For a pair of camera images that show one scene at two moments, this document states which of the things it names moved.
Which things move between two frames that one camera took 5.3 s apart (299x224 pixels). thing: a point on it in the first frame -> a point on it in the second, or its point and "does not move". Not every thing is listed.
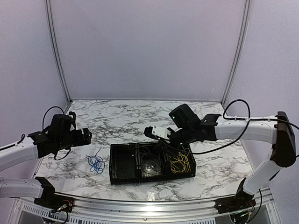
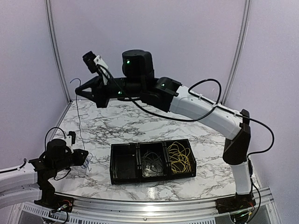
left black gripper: (80, 141) -> (79, 161)
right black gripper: (165, 143) -> (97, 94)
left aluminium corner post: (48, 7) does not move
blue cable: (96, 162) -> (78, 112)
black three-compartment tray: (138, 161) does not move
